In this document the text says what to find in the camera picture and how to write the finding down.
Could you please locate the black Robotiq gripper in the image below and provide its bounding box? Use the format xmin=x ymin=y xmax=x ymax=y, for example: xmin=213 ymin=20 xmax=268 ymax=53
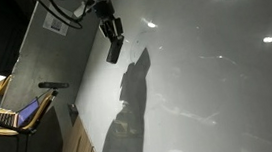
xmin=93 ymin=0 xmax=125 ymax=43

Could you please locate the black board eraser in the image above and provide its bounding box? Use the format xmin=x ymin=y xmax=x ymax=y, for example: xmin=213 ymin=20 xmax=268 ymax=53
xmin=103 ymin=34 xmax=128 ymax=66

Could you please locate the white paper with QR code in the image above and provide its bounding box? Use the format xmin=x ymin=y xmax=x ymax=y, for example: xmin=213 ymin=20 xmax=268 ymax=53
xmin=40 ymin=8 xmax=72 ymax=40

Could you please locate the black plug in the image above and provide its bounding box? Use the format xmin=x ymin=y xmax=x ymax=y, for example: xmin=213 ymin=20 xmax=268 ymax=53
xmin=66 ymin=102 xmax=80 ymax=119

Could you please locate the yellow chair with laptop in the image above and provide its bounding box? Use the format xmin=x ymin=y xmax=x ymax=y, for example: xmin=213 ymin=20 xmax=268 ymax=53
xmin=0 ymin=89 xmax=65 ymax=152

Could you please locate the open laptop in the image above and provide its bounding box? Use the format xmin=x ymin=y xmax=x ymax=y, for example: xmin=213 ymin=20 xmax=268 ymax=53
xmin=0 ymin=96 xmax=43 ymax=130

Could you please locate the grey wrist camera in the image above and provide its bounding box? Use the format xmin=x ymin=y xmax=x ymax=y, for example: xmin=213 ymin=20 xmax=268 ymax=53
xmin=72 ymin=0 xmax=98 ymax=19

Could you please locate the black stereo camera bar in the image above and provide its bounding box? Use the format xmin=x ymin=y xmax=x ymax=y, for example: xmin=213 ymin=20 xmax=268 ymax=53
xmin=37 ymin=78 xmax=71 ymax=92

